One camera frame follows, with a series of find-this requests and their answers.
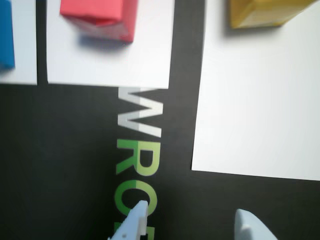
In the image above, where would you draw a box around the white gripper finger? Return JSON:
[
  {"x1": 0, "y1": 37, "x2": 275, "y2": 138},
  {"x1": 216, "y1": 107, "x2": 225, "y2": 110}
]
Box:
[
  {"x1": 234, "y1": 208, "x2": 279, "y2": 240},
  {"x1": 107, "y1": 199, "x2": 149, "y2": 240}
]

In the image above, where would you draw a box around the blue paper box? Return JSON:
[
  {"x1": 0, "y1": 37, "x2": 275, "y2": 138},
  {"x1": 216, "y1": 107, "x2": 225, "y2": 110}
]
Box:
[{"x1": 0, "y1": 0, "x2": 16, "y2": 71}]

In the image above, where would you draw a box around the pink paper box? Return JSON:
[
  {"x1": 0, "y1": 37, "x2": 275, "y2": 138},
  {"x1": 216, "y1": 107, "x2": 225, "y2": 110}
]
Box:
[{"x1": 59, "y1": 0, "x2": 139, "y2": 45}]

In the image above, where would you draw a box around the yellow paper box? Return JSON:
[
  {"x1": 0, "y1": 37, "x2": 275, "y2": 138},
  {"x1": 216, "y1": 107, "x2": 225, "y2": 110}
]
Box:
[{"x1": 229, "y1": 0, "x2": 317, "y2": 30}]

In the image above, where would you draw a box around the black mat with WRO print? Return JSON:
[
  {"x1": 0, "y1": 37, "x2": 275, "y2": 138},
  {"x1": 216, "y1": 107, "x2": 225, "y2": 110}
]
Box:
[{"x1": 0, "y1": 0, "x2": 320, "y2": 240}]

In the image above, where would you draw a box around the white paper sheet marked HOME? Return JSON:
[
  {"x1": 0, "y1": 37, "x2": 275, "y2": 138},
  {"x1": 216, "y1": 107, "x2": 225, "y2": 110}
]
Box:
[{"x1": 191, "y1": 0, "x2": 320, "y2": 181}]

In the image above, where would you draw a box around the white paper sheet marked 1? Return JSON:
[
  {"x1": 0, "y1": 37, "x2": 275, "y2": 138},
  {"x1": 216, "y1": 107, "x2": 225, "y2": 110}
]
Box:
[{"x1": 46, "y1": 0, "x2": 175, "y2": 90}]

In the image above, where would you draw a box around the white paper sheet marked 2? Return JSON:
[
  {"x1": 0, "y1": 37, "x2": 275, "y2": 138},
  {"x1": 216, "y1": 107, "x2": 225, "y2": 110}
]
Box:
[{"x1": 0, "y1": 0, "x2": 38, "y2": 85}]

